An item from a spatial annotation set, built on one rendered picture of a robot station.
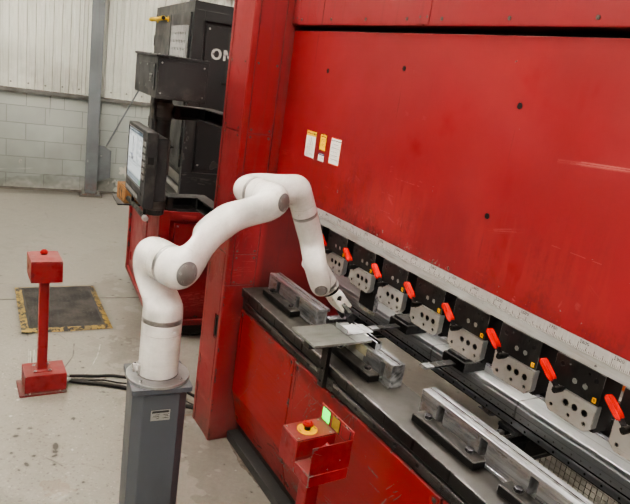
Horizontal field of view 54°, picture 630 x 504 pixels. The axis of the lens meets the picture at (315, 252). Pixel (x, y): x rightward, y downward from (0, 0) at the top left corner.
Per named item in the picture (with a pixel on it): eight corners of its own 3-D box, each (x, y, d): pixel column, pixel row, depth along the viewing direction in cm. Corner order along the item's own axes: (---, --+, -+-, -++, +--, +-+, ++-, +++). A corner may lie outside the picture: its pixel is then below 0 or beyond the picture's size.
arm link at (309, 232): (318, 228, 208) (335, 296, 226) (316, 203, 221) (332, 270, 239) (292, 233, 209) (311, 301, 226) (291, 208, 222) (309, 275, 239)
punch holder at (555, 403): (542, 405, 171) (557, 351, 166) (562, 401, 175) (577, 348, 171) (588, 435, 158) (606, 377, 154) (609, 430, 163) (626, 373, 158)
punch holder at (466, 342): (445, 344, 203) (455, 297, 199) (464, 341, 208) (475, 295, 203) (478, 364, 191) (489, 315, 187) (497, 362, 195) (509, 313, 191)
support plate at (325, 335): (291, 329, 244) (292, 326, 244) (347, 324, 258) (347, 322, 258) (314, 348, 230) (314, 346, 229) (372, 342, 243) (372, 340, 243)
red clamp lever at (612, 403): (606, 393, 149) (627, 433, 145) (617, 391, 152) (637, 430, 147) (601, 396, 151) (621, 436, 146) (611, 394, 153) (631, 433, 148)
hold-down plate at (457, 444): (410, 419, 213) (412, 412, 212) (422, 417, 216) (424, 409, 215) (471, 471, 188) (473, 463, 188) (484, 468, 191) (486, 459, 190)
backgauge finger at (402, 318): (359, 326, 259) (361, 315, 258) (408, 321, 272) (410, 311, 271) (376, 338, 249) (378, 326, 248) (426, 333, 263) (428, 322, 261)
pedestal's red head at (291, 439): (277, 454, 219) (284, 409, 214) (316, 446, 228) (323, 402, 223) (306, 489, 203) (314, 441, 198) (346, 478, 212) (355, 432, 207)
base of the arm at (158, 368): (130, 392, 180) (134, 333, 175) (121, 362, 196) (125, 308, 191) (195, 387, 188) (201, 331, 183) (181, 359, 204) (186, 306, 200)
